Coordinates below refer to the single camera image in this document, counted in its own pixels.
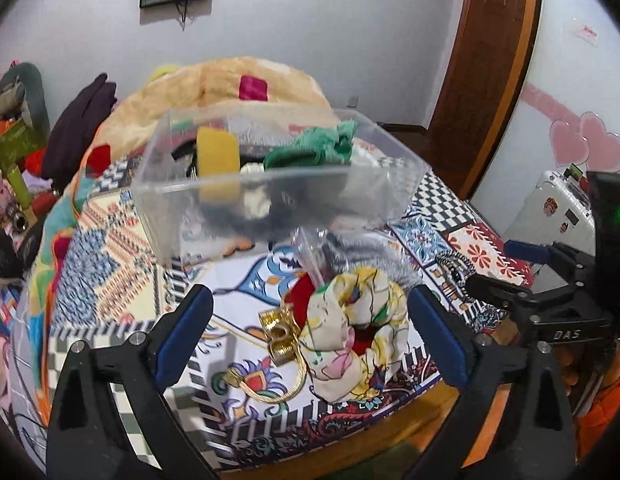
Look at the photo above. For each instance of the white soft toy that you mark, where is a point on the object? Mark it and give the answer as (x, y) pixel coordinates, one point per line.
(257, 205)

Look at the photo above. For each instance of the patterned bed cover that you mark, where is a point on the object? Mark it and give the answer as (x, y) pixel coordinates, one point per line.
(115, 260)

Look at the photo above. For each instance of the brown wooden door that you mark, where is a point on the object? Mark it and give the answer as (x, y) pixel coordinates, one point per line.
(485, 60)

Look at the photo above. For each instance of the yellow sponge roll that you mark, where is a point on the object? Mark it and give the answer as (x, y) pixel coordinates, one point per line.
(217, 152)

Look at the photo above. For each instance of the white wall socket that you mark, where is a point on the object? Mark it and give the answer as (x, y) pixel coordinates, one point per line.
(353, 101)

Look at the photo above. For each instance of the black soft cloth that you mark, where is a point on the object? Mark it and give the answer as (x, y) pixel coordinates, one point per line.
(300, 200)

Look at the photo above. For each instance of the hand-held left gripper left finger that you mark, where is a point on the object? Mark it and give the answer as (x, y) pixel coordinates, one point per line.
(185, 332)

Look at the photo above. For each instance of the person's right hand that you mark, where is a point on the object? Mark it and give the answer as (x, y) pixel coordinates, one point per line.
(572, 380)

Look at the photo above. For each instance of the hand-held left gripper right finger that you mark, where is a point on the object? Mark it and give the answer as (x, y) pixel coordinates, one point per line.
(440, 335)

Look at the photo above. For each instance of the clear plastic bag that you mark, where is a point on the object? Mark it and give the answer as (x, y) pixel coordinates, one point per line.
(310, 255)

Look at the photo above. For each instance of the green knitted cloth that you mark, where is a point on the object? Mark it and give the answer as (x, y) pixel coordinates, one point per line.
(310, 147)

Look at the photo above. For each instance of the dark purple garment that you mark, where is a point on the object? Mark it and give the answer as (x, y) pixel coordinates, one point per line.
(75, 125)

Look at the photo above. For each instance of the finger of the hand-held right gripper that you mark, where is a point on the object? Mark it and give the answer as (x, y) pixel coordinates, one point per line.
(495, 287)
(525, 251)

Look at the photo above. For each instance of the clear plastic box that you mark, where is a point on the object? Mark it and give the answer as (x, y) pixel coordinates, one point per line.
(340, 195)

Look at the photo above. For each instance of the grey plush toy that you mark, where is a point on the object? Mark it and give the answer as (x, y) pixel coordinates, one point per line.
(32, 95)

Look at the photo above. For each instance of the white wall label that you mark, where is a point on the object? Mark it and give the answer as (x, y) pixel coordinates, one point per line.
(585, 31)

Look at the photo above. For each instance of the yellow green plush item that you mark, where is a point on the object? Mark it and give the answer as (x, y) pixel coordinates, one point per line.
(162, 72)

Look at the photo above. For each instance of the pink heart wall sticker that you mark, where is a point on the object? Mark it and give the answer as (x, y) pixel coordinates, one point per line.
(585, 140)

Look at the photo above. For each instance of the person's right forearm orange sleeve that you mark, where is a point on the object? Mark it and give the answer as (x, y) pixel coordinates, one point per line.
(607, 405)

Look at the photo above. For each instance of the white suitcase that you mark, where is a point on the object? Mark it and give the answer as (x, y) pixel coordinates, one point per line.
(550, 210)

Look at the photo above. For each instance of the red velvet pouch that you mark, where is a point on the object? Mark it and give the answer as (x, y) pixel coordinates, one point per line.
(300, 300)

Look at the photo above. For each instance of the floral print cloth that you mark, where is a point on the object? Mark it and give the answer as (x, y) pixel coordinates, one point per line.
(370, 305)

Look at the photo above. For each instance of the beige plush blanket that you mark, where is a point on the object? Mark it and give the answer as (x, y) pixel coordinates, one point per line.
(215, 85)

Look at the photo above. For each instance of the grey furry cloth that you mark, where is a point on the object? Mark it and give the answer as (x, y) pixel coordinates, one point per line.
(380, 260)

